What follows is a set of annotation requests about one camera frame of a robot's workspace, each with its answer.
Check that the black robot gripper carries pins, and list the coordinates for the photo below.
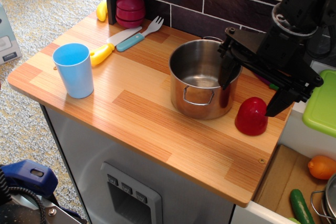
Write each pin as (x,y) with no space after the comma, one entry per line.
(276,56)

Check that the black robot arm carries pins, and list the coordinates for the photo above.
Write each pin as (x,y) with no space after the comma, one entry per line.
(304,14)

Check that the stainless steel pot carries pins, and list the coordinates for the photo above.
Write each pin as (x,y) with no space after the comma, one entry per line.
(195,92)

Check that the purple toy utensil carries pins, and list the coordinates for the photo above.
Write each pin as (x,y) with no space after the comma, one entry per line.
(268,83)

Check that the green plastic cutting board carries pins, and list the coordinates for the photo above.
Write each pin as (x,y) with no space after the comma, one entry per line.
(320,110)

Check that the cardboard box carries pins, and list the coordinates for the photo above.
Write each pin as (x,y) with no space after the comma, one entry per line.
(286,171)

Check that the orange toy fruit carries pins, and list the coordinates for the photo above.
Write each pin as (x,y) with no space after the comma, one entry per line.
(321,167)

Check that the green toy cucumber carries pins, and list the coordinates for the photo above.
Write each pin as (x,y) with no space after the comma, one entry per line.
(300,208)

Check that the magenta wooden toy radish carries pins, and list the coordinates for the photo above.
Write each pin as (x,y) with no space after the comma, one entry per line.
(130,13)

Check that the yellow toy banana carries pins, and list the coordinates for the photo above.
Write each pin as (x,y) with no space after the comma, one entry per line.
(101,11)

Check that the grey toy kitchen cabinet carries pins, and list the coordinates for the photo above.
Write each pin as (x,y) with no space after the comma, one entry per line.
(117,185)

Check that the light blue plastic cup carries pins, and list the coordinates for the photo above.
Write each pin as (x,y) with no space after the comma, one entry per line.
(74,66)

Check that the blue clamp device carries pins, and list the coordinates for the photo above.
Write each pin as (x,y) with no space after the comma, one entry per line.
(28,174)

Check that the white box on carpet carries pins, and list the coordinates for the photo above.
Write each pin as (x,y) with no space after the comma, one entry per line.
(9,46)

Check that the blue handled toy fork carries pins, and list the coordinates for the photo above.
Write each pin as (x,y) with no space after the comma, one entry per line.
(154,26)

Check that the yellow handled toy knife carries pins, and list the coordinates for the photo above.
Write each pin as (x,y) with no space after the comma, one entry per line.
(97,56)

